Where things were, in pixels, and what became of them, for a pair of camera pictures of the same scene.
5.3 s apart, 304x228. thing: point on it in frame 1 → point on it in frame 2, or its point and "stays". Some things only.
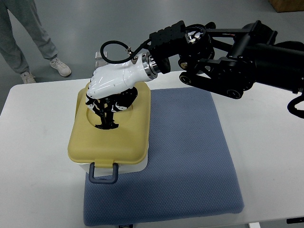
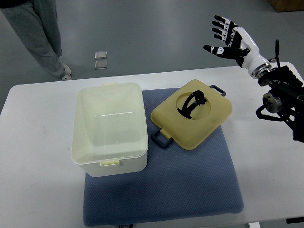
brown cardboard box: x=287 y=5 stays
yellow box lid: x=129 y=143 → x=190 y=115
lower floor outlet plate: x=99 y=63 stays
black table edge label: x=295 y=220 stays
